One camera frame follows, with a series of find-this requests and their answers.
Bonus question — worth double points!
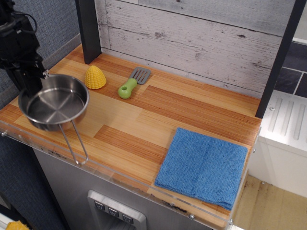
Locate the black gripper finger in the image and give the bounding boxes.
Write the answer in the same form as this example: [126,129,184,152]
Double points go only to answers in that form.
[5,68,44,97]

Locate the silver dispenser button panel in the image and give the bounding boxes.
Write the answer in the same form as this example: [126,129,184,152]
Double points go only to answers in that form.
[87,190,147,230]

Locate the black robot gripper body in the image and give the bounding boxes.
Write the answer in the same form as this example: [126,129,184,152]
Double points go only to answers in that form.
[0,16,48,81]

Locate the green handled grey spatula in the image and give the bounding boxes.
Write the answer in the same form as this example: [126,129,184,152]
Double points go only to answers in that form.
[118,67,151,99]

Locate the blue folded cloth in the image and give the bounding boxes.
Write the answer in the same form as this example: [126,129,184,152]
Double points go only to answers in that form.
[154,127,248,210]

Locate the black right post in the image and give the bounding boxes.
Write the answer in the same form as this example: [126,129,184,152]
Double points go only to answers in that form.
[255,0,307,119]

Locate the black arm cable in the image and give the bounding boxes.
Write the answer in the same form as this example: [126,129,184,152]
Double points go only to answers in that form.
[11,11,38,34]

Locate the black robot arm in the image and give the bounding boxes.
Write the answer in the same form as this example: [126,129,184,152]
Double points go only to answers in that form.
[0,0,48,97]

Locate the yellow toy corn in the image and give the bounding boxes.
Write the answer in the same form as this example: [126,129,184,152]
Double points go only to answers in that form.
[84,65,106,90]

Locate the silver metal pot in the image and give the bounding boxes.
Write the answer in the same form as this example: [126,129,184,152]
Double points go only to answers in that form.
[18,74,90,165]

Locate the grey toy fridge cabinet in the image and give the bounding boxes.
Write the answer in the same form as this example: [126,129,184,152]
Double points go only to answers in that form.
[35,147,231,230]

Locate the white toy sink unit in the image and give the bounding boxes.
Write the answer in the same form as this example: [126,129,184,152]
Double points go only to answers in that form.
[248,91,307,197]

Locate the yellow object bottom left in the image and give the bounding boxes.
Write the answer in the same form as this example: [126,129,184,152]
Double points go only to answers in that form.
[6,221,29,230]

